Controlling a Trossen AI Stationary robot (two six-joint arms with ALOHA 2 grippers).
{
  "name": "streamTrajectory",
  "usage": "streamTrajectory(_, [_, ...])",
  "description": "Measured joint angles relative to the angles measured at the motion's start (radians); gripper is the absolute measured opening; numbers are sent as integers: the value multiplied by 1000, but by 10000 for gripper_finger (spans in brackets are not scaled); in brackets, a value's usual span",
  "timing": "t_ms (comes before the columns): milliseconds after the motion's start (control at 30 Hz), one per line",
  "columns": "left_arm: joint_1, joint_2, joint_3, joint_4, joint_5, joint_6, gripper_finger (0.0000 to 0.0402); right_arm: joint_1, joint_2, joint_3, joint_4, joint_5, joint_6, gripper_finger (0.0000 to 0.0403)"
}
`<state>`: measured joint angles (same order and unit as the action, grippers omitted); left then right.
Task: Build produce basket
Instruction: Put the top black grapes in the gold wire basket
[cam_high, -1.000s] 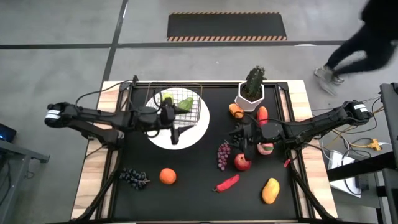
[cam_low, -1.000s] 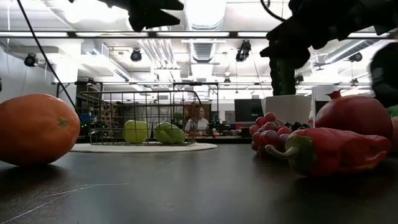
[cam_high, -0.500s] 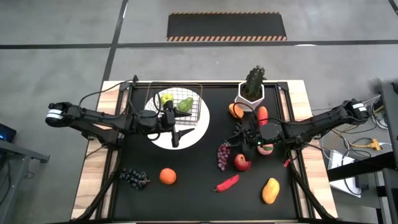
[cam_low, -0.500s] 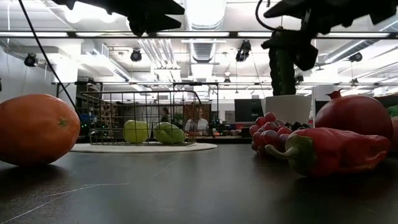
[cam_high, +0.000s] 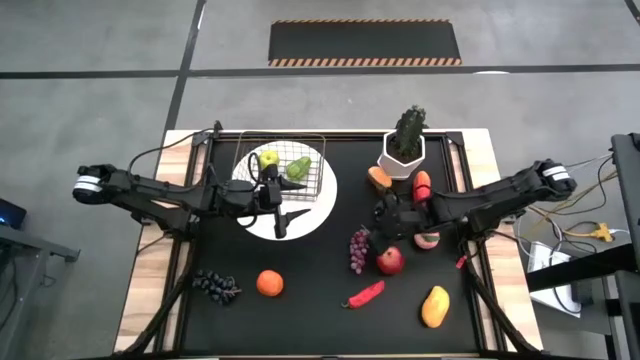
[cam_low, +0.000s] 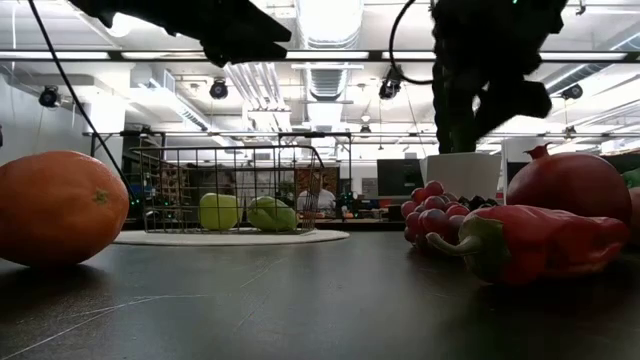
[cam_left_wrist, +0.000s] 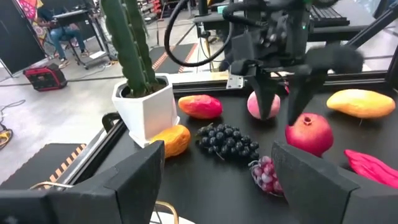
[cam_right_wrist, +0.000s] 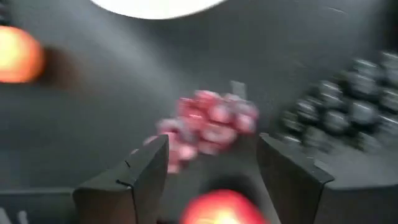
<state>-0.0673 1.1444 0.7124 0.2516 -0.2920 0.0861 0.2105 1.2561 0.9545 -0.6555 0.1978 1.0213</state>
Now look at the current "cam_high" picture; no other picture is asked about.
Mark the white flat box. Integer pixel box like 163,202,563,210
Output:
527,240,584,319

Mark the green bell pepper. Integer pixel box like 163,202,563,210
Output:
285,155,313,182

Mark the white hexagonal plant pot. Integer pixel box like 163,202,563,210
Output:
376,130,427,182

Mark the orange yellow fruit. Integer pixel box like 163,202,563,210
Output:
367,165,394,194

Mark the black hazard-striped floor mat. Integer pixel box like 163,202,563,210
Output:
267,18,463,68

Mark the green apple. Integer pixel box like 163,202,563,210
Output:
258,149,281,171

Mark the dark purple grape bunch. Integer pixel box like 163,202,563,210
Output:
191,269,243,307

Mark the metal wire basket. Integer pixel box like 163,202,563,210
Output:
232,130,327,203

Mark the red apple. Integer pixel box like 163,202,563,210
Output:
375,245,407,277

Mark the yellow power splitter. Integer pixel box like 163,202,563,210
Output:
564,222,615,244

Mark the dark office desk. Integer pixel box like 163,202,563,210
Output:
524,242,640,360

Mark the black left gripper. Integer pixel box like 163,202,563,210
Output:
252,164,312,240

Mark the white round plate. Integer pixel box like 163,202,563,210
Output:
231,140,339,242

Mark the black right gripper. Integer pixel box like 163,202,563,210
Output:
368,192,432,251

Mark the pink peach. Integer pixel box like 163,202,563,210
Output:
413,230,442,251

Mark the black device with blue light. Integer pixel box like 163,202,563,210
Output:
0,198,28,231

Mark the red yellow mango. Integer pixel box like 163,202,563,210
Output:
412,170,433,205

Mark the green cactus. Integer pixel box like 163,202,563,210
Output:
393,104,429,160

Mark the grey desk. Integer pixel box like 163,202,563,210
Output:
0,223,81,351

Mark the red chili pepper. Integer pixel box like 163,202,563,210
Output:
341,279,387,310

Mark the red grape bunch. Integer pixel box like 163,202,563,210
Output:
348,227,372,276

